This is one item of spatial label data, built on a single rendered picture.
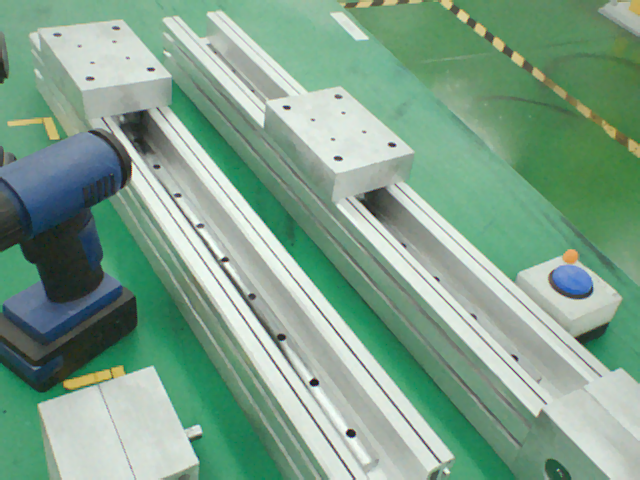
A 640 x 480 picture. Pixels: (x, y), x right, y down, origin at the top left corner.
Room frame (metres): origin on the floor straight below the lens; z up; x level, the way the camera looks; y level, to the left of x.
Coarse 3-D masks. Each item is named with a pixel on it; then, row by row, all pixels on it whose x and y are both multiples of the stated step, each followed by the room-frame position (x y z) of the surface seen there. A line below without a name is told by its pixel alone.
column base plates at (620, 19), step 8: (616, 0) 3.63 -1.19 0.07; (600, 8) 3.65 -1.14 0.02; (608, 8) 3.62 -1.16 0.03; (616, 8) 3.61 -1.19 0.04; (624, 8) 3.62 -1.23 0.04; (608, 16) 3.59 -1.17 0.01; (616, 16) 3.57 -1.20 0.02; (624, 16) 3.53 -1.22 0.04; (632, 16) 3.53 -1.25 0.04; (624, 24) 3.50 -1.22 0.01; (632, 24) 3.48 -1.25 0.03; (632, 32) 3.45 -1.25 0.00
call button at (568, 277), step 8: (568, 264) 0.64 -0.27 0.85; (560, 272) 0.63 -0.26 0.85; (568, 272) 0.63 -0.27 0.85; (576, 272) 0.63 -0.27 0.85; (584, 272) 0.63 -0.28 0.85; (560, 280) 0.61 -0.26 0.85; (568, 280) 0.61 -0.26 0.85; (576, 280) 0.62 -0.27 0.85; (584, 280) 0.62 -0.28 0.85; (592, 280) 0.62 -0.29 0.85; (560, 288) 0.61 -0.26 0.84; (568, 288) 0.61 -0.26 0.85; (576, 288) 0.61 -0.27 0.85; (584, 288) 0.61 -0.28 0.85
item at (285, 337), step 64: (64, 128) 0.84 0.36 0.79; (128, 128) 0.79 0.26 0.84; (128, 192) 0.66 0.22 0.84; (192, 192) 0.69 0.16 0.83; (192, 256) 0.55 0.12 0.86; (256, 256) 0.57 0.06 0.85; (192, 320) 0.52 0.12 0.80; (256, 320) 0.47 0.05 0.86; (320, 320) 0.49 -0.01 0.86; (256, 384) 0.42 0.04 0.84; (320, 384) 0.44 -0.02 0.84; (384, 384) 0.42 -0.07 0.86; (320, 448) 0.35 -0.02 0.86; (384, 448) 0.39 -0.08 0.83
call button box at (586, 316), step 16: (528, 272) 0.63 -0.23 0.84; (544, 272) 0.64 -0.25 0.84; (592, 272) 0.65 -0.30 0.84; (528, 288) 0.62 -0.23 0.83; (544, 288) 0.61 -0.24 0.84; (592, 288) 0.62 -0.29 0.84; (608, 288) 0.63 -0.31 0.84; (544, 304) 0.60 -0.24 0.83; (560, 304) 0.59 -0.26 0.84; (576, 304) 0.59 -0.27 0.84; (592, 304) 0.60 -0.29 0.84; (608, 304) 0.60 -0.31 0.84; (560, 320) 0.58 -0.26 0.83; (576, 320) 0.57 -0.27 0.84; (592, 320) 0.59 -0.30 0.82; (608, 320) 0.61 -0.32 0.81; (576, 336) 0.59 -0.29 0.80; (592, 336) 0.60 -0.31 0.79
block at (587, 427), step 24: (600, 384) 0.46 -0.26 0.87; (624, 384) 0.46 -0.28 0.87; (552, 408) 0.42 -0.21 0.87; (576, 408) 0.42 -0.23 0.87; (600, 408) 0.43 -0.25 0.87; (624, 408) 0.43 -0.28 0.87; (552, 432) 0.41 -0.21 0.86; (576, 432) 0.40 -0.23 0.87; (600, 432) 0.40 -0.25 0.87; (624, 432) 0.41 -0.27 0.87; (528, 456) 0.41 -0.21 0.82; (552, 456) 0.40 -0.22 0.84; (576, 456) 0.39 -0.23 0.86; (600, 456) 0.38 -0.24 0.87; (624, 456) 0.39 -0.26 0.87
